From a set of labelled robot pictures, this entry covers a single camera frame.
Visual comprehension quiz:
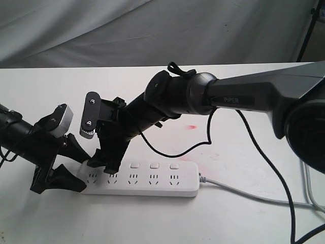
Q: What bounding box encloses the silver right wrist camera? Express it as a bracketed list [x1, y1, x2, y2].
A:
[80, 91, 101, 139]

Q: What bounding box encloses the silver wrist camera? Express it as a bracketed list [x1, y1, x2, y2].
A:
[80, 91, 101, 139]
[47, 104, 73, 138]

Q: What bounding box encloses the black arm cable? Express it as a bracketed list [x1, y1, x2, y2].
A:
[138, 106, 325, 244]
[0, 148, 20, 168]

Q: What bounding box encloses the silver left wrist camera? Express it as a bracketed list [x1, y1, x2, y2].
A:
[47, 104, 73, 138]

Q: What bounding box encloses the grey backdrop cloth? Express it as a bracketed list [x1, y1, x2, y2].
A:
[1, 1, 320, 68]

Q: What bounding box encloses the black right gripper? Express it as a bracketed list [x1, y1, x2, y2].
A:
[87, 97, 129, 174]

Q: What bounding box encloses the white five-socket power strip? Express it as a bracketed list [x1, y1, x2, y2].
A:
[77, 161, 200, 197]

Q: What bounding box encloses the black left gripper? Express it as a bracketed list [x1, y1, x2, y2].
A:
[20, 127, 90, 194]

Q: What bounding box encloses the black tripod stand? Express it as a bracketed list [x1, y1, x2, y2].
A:
[296, 0, 322, 63]

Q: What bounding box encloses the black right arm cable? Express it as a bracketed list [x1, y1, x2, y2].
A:
[138, 106, 325, 244]

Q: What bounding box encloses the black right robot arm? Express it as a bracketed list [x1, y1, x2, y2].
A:
[83, 61, 324, 173]

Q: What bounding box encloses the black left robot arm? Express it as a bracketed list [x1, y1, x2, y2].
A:
[1, 104, 90, 194]

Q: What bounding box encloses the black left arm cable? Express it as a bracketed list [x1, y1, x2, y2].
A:
[0, 148, 20, 168]

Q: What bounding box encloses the grey power cable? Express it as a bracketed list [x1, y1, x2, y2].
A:
[198, 162, 325, 212]

